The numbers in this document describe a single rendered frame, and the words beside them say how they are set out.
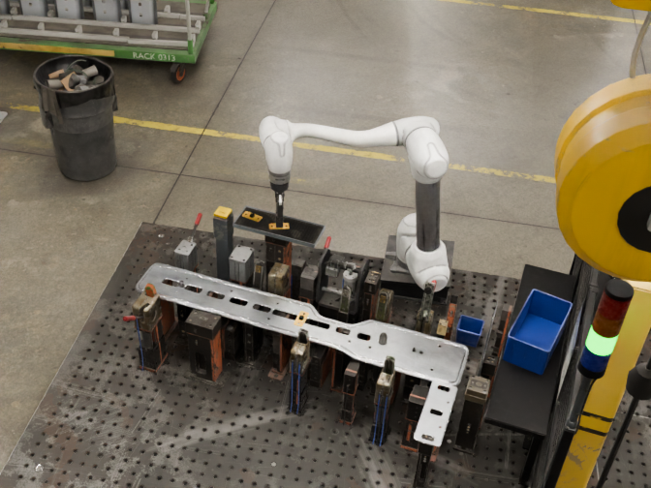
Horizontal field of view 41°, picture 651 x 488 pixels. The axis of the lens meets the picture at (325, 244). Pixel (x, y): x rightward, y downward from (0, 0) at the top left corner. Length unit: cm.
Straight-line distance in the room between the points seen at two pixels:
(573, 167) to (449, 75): 667
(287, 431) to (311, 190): 265
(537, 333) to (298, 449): 104
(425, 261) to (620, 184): 306
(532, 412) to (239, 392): 118
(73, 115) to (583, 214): 513
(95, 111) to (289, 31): 265
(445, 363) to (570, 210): 272
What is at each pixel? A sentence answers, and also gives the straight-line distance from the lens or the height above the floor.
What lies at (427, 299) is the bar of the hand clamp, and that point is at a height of 114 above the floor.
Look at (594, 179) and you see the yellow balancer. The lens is 64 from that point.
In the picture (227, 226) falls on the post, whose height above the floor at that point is 111.
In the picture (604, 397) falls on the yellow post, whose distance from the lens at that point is 259.
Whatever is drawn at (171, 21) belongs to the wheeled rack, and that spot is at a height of 28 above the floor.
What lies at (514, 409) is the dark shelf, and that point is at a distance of 323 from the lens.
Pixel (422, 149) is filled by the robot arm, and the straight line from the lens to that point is 333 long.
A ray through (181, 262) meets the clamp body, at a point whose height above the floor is 101.
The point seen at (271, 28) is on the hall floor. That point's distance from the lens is 786.
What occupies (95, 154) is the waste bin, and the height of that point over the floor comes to 21.
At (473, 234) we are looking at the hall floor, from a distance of 558.
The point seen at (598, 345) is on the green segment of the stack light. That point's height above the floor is 191.
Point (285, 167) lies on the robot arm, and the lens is 340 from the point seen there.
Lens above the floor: 345
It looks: 40 degrees down
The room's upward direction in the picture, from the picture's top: 3 degrees clockwise
